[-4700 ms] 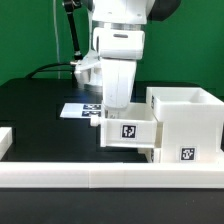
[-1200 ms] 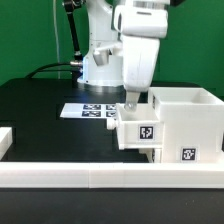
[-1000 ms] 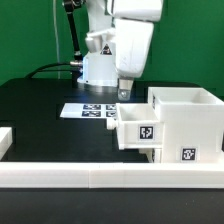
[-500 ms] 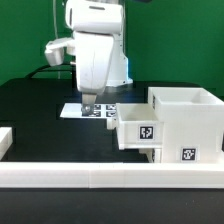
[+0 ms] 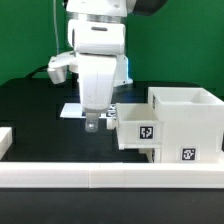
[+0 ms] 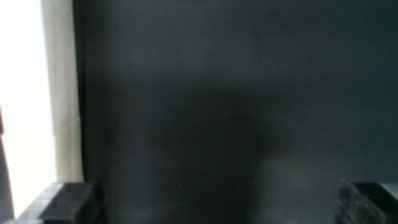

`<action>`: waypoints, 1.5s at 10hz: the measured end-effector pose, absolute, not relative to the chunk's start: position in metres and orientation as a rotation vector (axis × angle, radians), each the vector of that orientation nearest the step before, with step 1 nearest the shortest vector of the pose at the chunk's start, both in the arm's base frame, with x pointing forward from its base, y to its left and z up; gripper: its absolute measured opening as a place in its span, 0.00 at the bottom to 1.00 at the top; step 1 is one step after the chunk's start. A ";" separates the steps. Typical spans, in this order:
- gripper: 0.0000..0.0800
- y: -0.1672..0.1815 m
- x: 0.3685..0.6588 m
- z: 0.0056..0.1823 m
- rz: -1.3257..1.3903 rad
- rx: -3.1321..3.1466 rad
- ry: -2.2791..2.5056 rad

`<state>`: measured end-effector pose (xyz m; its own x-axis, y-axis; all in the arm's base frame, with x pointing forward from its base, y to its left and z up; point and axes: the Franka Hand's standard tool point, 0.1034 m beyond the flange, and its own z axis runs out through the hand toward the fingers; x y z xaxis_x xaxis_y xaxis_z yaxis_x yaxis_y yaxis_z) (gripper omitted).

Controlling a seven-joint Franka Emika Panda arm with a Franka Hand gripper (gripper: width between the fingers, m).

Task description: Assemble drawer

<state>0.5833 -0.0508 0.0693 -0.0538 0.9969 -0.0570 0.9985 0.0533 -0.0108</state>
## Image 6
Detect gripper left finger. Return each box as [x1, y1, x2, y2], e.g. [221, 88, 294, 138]
[13, 182, 106, 224]

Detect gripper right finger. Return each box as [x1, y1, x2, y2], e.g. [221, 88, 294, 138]
[333, 182, 398, 224]

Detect white workspace border frame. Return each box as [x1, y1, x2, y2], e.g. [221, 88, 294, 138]
[0, 0, 83, 213]

